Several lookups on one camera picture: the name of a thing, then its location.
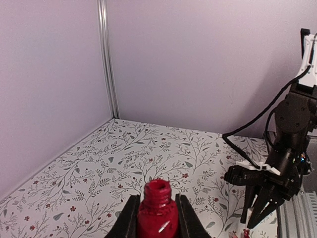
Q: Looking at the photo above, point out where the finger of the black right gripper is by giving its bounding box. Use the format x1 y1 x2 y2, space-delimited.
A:
240 185 258 223
247 187 282 229

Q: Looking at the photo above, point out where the aluminium corner post right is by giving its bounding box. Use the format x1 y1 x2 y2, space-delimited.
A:
97 0 120 119

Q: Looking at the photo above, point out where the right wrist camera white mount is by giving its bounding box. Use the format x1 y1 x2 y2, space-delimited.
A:
224 160 281 186

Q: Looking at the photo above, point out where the aluminium front rail frame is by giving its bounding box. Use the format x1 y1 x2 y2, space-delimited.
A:
276 136 317 238

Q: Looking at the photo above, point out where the red nail polish bottle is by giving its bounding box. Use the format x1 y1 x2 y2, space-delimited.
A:
136 179 179 238

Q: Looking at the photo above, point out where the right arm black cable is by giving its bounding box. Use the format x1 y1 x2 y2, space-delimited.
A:
222 64 312 172

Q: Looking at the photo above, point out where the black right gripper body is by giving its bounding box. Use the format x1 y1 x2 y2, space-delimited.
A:
265 166 302 201

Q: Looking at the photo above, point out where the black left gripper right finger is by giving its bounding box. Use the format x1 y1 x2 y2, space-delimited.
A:
175 194 211 238

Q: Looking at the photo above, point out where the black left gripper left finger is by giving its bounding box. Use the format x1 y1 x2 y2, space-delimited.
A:
105 195 140 238

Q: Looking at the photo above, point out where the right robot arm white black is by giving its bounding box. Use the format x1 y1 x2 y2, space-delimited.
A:
224 29 317 229

